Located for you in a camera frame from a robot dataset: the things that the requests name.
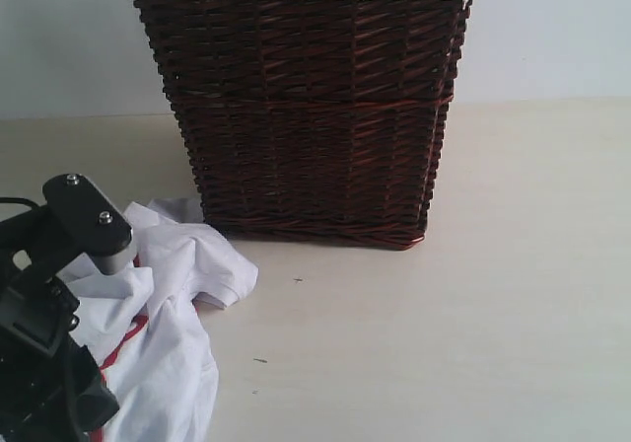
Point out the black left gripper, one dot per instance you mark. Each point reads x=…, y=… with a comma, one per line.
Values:
x=52, y=389

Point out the white t-shirt with red lettering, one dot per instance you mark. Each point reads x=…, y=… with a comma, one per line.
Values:
x=142, y=326

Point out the dark brown wicker basket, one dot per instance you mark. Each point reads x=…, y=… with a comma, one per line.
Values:
x=311, y=120

